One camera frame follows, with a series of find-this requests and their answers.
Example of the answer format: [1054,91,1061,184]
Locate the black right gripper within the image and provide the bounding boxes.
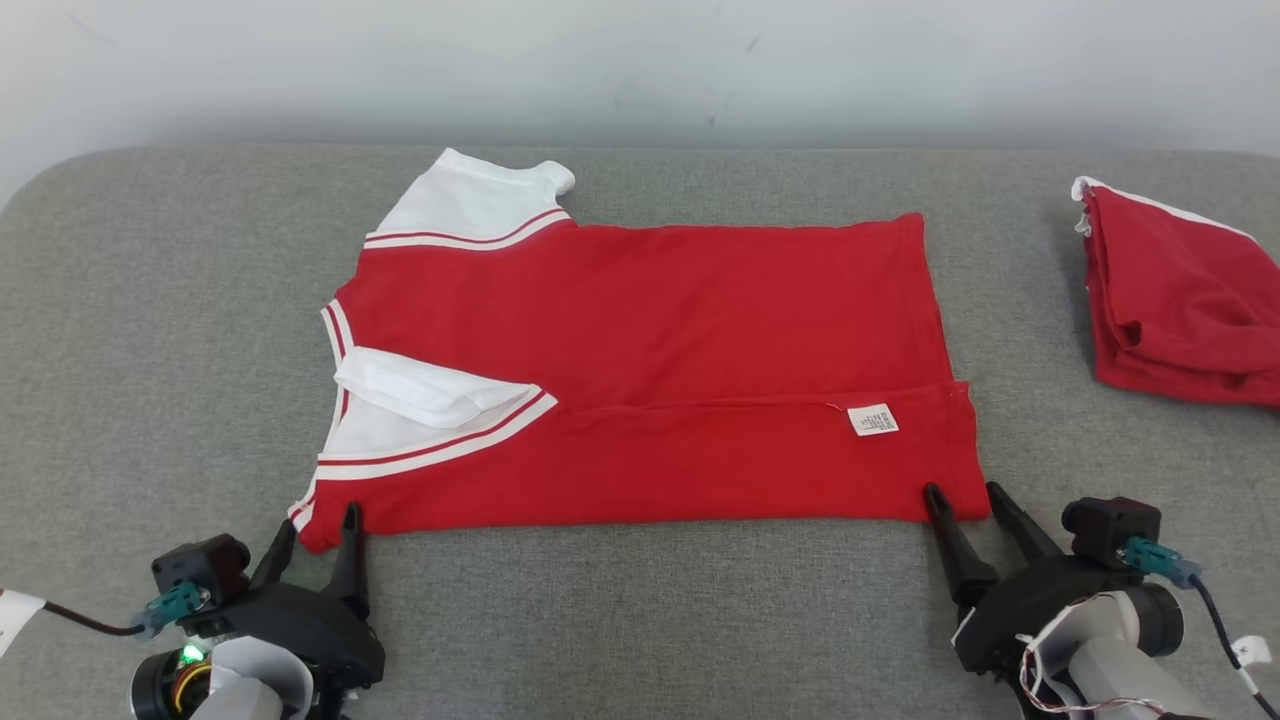
[922,482,1131,678]

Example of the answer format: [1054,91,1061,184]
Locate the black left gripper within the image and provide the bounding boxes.
[215,502,386,693]

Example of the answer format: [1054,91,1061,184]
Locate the red shorts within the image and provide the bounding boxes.
[1072,177,1280,409]

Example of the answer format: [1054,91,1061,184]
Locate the red white striped jersey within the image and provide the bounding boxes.
[288,148,993,554]

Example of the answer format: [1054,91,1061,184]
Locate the teal left camera connector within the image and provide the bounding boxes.
[128,583,211,641]

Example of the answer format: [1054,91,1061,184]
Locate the teal camera connector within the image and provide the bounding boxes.
[1118,536,1203,591]
[128,583,211,641]

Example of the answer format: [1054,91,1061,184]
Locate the teal right camera connector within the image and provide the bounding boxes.
[1118,536,1203,591]

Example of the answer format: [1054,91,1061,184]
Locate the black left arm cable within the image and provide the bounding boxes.
[40,598,146,639]

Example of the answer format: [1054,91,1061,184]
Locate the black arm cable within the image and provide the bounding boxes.
[1188,576,1280,720]
[40,598,146,639]

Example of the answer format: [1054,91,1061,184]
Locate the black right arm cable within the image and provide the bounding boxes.
[1188,576,1280,720]

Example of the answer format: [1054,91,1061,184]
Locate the white left cable tag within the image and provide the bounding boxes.
[0,589,47,657]

